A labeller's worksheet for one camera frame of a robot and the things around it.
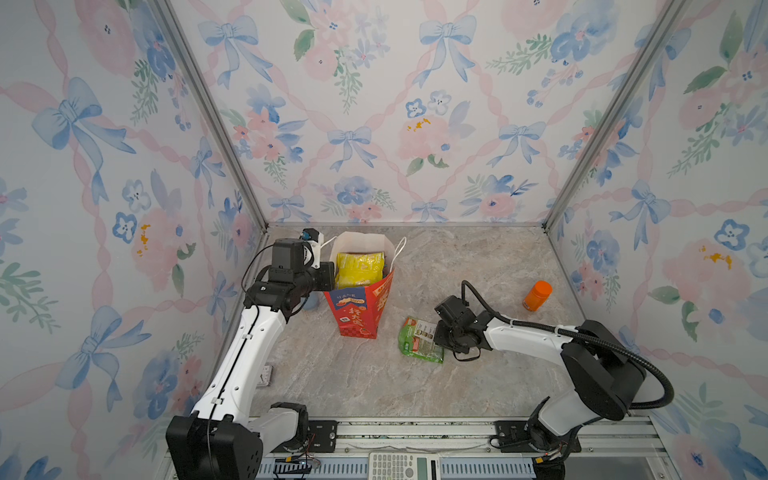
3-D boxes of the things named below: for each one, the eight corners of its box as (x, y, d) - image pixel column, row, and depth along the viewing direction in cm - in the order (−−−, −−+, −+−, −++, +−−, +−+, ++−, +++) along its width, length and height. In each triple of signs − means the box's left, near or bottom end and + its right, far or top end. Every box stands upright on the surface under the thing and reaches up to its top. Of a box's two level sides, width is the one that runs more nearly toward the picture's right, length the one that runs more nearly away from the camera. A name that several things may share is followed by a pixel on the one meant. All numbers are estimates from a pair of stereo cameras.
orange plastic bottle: (521, 306, 99) (532, 290, 92) (526, 294, 102) (537, 277, 95) (536, 313, 98) (549, 298, 90) (541, 300, 101) (553, 284, 93)
